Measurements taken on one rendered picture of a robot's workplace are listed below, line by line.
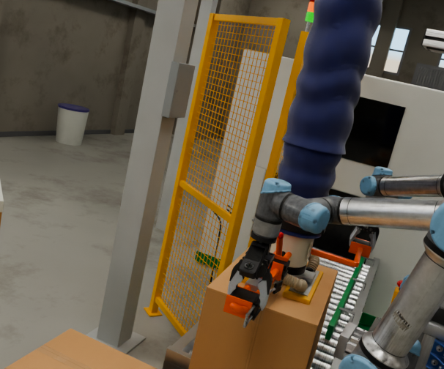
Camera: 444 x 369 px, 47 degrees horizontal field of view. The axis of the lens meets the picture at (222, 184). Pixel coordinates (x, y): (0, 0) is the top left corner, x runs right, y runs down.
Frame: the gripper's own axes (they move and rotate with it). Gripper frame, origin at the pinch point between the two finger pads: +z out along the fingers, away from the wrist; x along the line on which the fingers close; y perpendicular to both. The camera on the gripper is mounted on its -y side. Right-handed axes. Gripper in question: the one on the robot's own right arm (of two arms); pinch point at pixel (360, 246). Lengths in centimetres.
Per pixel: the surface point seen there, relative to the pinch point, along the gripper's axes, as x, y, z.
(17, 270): -232, -79, 119
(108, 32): -521, -617, -68
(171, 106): -115, -36, -34
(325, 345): -3, -31, 65
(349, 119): -16, 34, -53
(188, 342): -59, 21, 60
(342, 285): -4, -123, 66
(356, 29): -21, 38, -82
